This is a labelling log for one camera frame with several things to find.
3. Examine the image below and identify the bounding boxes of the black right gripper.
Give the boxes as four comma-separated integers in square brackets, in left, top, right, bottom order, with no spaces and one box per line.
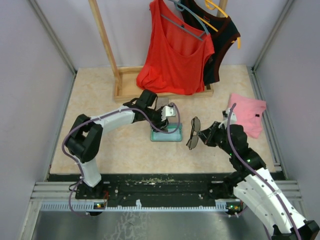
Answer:
[197,121,235,156]

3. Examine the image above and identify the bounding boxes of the thin metal frame sunglasses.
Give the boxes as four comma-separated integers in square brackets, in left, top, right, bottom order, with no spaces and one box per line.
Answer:
[186,116,201,150]

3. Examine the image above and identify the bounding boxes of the grey glasses case green lining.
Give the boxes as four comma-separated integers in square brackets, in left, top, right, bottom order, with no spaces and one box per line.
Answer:
[155,97,170,110]

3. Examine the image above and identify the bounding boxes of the blue-grey glasses case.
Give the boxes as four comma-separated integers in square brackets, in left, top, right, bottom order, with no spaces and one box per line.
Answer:
[150,122,183,142]

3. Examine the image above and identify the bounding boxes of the light blue cleaning cloth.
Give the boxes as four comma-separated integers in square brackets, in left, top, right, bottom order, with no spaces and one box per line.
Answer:
[150,131,182,142]

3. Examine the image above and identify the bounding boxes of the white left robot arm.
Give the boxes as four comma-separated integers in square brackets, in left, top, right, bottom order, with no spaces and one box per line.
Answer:
[61,90,169,199]

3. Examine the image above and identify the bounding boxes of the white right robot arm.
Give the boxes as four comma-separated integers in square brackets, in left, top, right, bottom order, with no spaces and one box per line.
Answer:
[192,120,320,240]

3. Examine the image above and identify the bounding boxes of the folded pink t-shirt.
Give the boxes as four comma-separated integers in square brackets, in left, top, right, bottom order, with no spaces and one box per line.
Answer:
[225,93,267,139]

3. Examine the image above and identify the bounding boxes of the red tank top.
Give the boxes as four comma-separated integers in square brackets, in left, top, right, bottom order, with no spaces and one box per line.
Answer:
[136,0,214,95]

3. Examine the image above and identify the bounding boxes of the black maroon-trimmed tank top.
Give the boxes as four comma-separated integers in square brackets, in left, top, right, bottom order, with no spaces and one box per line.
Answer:
[183,0,241,85]

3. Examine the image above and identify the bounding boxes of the grey clothes hanger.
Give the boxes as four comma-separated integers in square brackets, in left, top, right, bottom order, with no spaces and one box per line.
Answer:
[160,0,211,42]

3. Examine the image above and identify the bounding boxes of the yellow clothes hanger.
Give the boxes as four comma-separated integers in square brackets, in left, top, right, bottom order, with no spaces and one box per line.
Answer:
[204,0,242,50]

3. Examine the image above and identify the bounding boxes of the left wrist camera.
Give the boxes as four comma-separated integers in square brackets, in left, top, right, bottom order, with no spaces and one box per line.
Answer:
[161,105,177,119]

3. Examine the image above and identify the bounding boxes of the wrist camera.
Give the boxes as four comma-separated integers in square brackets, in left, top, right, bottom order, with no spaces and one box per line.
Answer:
[221,108,237,128]
[161,105,177,119]

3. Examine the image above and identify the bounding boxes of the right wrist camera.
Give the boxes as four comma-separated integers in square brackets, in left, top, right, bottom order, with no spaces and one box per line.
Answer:
[221,108,237,128]

